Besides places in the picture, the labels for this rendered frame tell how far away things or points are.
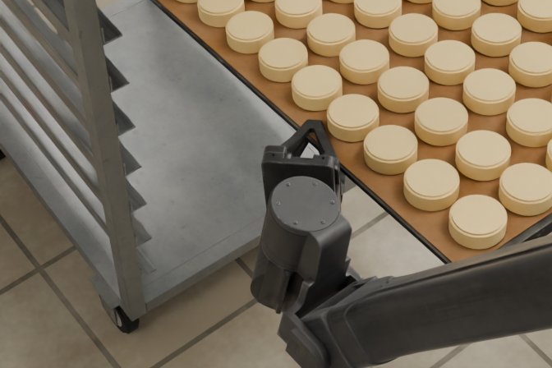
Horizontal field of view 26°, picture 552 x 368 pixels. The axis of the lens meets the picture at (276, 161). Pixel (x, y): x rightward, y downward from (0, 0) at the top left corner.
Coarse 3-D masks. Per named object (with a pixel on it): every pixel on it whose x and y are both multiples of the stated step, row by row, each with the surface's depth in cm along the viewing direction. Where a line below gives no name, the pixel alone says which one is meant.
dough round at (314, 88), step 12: (300, 72) 119; (312, 72) 118; (324, 72) 118; (336, 72) 118; (300, 84) 117; (312, 84) 117; (324, 84) 117; (336, 84) 117; (300, 96) 117; (312, 96) 116; (324, 96) 116; (336, 96) 117; (312, 108) 117; (324, 108) 117
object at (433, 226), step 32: (160, 0) 132; (224, 32) 127; (288, 32) 126; (384, 32) 125; (448, 32) 124; (256, 64) 123; (320, 64) 122; (416, 64) 121; (480, 64) 120; (288, 96) 119; (448, 96) 118; (544, 96) 117; (480, 128) 114; (352, 160) 112; (416, 160) 112; (448, 160) 112; (512, 160) 111; (544, 160) 111; (384, 192) 109; (480, 192) 109; (416, 224) 106; (512, 224) 106; (448, 256) 104
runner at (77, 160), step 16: (0, 64) 209; (16, 80) 207; (16, 96) 204; (32, 96) 204; (32, 112) 200; (48, 128) 196; (64, 144) 198; (80, 160) 196; (80, 176) 193; (96, 176) 194; (96, 192) 190; (144, 240) 186
